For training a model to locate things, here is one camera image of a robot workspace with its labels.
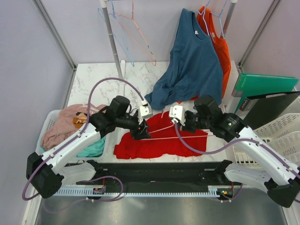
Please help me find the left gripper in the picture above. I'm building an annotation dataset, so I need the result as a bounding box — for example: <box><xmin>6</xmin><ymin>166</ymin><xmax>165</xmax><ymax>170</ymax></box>
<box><xmin>116</xmin><ymin>112</ymin><xmax>151</xmax><ymax>141</ymax></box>

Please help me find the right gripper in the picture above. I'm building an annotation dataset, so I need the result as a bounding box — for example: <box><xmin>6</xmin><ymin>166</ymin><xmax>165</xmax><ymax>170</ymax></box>
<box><xmin>175</xmin><ymin>110</ymin><xmax>212</xmax><ymax>134</ymax></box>

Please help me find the red t shirt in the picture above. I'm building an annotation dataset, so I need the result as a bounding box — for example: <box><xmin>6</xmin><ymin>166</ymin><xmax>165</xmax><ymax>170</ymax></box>
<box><xmin>113</xmin><ymin>110</ymin><xmax>209</xmax><ymax>160</ymax></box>

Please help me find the pink wire hanger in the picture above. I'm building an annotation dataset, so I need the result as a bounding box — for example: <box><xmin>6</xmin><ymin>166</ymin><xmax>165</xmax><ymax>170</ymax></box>
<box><xmin>147</xmin><ymin>111</ymin><xmax>212</xmax><ymax>140</ymax></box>
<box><xmin>113</xmin><ymin>0</ymin><xmax>157</xmax><ymax>67</ymax></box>

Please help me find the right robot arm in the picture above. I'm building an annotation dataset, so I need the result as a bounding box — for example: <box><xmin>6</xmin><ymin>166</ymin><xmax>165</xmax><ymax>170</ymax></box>
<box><xmin>169</xmin><ymin>95</ymin><xmax>300</xmax><ymax>208</ymax></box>

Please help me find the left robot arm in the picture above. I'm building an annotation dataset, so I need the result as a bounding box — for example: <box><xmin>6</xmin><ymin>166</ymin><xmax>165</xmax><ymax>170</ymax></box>
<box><xmin>26</xmin><ymin>96</ymin><xmax>152</xmax><ymax>198</ymax></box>

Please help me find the mint green t shirt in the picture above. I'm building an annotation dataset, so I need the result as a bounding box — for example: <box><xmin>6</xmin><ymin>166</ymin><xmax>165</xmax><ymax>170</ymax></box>
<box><xmin>76</xmin><ymin>137</ymin><xmax>105</xmax><ymax>158</ymax></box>

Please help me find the blue t shirt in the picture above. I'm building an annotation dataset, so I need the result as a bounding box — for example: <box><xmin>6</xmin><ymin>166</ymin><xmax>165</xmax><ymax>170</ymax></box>
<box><xmin>144</xmin><ymin>8</ymin><xmax>224</xmax><ymax>111</ymax></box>

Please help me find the pink printed t shirt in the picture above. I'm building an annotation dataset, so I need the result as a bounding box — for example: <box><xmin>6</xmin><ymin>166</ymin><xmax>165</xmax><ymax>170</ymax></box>
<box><xmin>40</xmin><ymin>104</ymin><xmax>108</xmax><ymax>151</ymax></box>

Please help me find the orange t shirt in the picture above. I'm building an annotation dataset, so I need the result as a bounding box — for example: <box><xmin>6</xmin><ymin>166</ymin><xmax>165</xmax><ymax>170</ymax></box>
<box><xmin>177</xmin><ymin>6</ymin><xmax>232</xmax><ymax>104</ymax></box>

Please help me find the blue hanger holding shirts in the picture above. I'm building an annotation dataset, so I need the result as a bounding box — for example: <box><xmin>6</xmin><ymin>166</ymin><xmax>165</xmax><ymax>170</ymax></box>
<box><xmin>193</xmin><ymin>0</ymin><xmax>228</xmax><ymax>39</ymax></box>

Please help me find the black binder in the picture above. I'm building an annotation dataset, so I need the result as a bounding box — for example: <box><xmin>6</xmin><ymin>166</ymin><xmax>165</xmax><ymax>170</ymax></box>
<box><xmin>236</xmin><ymin>91</ymin><xmax>300</xmax><ymax>130</ymax></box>

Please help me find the green binder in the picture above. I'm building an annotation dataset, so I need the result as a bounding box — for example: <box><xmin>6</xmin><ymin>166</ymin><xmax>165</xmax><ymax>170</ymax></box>
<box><xmin>232</xmin><ymin>73</ymin><xmax>299</xmax><ymax>98</ymax></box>

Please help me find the white slotted tray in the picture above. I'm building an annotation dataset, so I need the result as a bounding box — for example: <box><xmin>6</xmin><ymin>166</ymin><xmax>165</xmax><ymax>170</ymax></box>
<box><xmin>226</xmin><ymin>113</ymin><xmax>300</xmax><ymax>170</ymax></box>

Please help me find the white plastic laundry basket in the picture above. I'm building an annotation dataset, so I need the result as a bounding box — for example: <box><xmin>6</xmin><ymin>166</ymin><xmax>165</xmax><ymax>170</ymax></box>
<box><xmin>36</xmin><ymin>110</ymin><xmax>101</xmax><ymax>163</ymax></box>

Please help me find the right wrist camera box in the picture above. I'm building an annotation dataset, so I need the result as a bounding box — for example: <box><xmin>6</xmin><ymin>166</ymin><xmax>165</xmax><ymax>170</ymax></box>
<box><xmin>169</xmin><ymin>105</ymin><xmax>186</xmax><ymax>126</ymax></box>

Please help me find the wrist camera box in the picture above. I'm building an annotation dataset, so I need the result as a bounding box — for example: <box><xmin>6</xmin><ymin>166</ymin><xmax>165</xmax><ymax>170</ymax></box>
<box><xmin>169</xmin><ymin>105</ymin><xmax>186</xmax><ymax>126</ymax></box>
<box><xmin>138</xmin><ymin>105</ymin><xmax>153</xmax><ymax>124</ymax></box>

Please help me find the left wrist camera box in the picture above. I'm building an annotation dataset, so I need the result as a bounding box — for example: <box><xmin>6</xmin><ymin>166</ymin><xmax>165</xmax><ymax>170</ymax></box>
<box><xmin>138</xmin><ymin>105</ymin><xmax>153</xmax><ymax>124</ymax></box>

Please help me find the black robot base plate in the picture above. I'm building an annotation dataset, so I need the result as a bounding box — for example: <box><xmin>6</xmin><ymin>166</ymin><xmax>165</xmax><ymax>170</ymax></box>
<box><xmin>89</xmin><ymin>161</ymin><xmax>240</xmax><ymax>192</ymax></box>

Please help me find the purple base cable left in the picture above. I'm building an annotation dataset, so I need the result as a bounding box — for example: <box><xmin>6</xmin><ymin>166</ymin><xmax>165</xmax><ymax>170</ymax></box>
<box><xmin>41</xmin><ymin>175</ymin><xmax>125</xmax><ymax>214</ymax></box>

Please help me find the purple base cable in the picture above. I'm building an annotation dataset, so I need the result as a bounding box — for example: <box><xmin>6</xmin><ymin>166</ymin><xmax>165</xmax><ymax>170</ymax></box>
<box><xmin>41</xmin><ymin>175</ymin><xmax>125</xmax><ymax>214</ymax></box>
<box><xmin>215</xmin><ymin>182</ymin><xmax>244</xmax><ymax>203</ymax></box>

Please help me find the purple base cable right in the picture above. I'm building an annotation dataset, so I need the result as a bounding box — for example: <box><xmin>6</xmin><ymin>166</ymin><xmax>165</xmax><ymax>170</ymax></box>
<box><xmin>215</xmin><ymin>182</ymin><xmax>244</xmax><ymax>203</ymax></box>

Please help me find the white cable duct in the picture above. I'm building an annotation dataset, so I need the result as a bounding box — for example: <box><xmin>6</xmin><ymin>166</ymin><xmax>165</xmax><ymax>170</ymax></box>
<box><xmin>54</xmin><ymin>185</ymin><xmax>220</xmax><ymax>198</ymax></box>

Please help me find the light blue wire hanger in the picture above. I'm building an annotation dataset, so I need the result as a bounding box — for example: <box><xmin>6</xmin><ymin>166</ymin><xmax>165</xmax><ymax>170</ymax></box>
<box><xmin>97</xmin><ymin>0</ymin><xmax>135</xmax><ymax>68</ymax></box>

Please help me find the aluminium frame post right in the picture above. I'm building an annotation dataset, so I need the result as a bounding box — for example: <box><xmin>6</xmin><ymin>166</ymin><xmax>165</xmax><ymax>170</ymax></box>
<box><xmin>237</xmin><ymin>0</ymin><xmax>282</xmax><ymax>72</ymax></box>

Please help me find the aluminium frame post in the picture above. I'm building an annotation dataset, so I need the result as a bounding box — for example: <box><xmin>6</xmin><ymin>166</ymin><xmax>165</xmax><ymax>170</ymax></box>
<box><xmin>32</xmin><ymin>0</ymin><xmax>76</xmax><ymax>71</ymax></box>
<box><xmin>237</xmin><ymin>0</ymin><xmax>282</xmax><ymax>72</ymax></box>

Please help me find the aluminium frame post left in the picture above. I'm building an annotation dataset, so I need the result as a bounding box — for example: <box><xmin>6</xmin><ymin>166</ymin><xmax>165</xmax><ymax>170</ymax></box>
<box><xmin>32</xmin><ymin>0</ymin><xmax>76</xmax><ymax>71</ymax></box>

